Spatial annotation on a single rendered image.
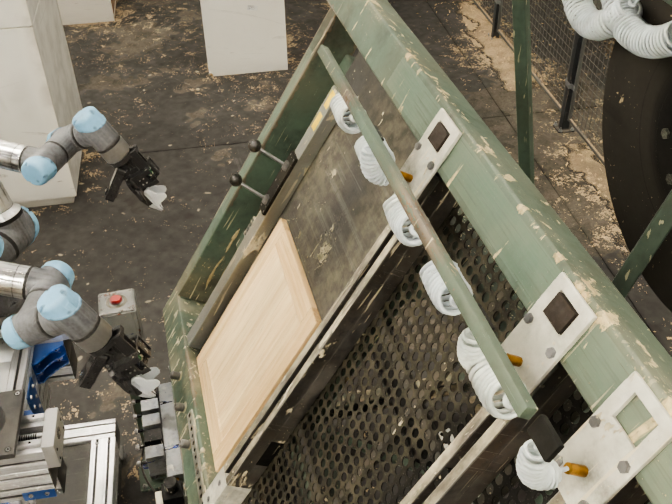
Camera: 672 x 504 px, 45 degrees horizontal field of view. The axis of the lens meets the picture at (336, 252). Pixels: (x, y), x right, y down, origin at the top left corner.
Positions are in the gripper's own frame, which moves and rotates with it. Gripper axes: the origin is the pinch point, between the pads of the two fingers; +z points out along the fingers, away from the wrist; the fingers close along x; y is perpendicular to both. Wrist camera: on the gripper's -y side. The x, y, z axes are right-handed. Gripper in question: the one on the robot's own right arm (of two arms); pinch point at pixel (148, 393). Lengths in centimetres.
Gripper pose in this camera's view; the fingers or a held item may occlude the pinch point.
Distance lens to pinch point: 193.4
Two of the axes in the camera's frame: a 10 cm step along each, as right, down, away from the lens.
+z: 4.7, 6.4, 6.2
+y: 8.7, -4.6, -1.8
